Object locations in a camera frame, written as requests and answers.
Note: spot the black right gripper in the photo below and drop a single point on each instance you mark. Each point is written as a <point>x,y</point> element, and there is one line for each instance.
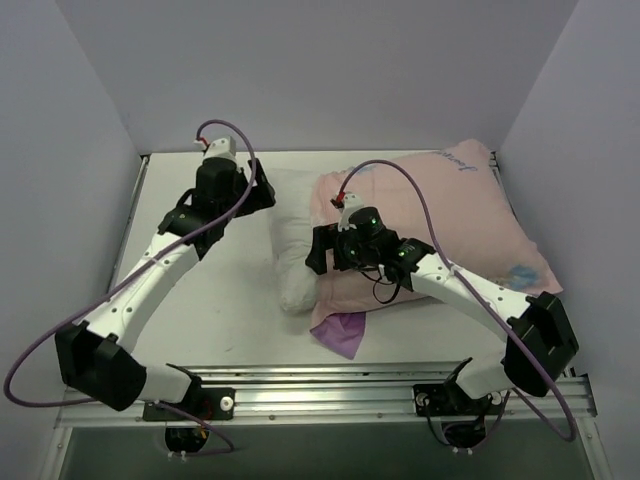
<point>320,248</point>

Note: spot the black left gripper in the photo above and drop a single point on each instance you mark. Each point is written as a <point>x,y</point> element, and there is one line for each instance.
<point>258,187</point>

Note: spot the white pillow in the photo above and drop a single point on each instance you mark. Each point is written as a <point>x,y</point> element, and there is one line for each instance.
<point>283,278</point>

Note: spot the pink purple Elsa pillowcase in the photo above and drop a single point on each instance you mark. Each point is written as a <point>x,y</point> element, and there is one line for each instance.
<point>449,197</point>

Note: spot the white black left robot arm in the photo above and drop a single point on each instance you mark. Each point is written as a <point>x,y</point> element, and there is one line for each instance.
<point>96,354</point>

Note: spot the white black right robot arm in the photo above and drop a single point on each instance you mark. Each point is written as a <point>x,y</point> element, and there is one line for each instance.
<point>535,329</point>

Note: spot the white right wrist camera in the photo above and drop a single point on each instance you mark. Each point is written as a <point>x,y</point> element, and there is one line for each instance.
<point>347,203</point>

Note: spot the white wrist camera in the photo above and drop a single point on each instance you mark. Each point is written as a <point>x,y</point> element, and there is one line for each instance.
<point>224,147</point>
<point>347,203</point>

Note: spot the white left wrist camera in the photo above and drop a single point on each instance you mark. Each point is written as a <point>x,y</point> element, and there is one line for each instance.
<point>224,147</point>

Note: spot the aluminium table edge rail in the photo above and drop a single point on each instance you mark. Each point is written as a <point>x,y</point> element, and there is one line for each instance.
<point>129,220</point>

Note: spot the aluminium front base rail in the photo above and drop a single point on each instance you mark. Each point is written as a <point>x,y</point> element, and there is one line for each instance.
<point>290,395</point>

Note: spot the aluminium right side rail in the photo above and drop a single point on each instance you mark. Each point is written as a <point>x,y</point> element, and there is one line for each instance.
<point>496,171</point>

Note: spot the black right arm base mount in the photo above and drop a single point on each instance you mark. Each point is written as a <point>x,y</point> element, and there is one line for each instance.
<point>435,400</point>

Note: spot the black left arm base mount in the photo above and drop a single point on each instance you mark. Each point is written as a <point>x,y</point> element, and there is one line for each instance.
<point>216,403</point>

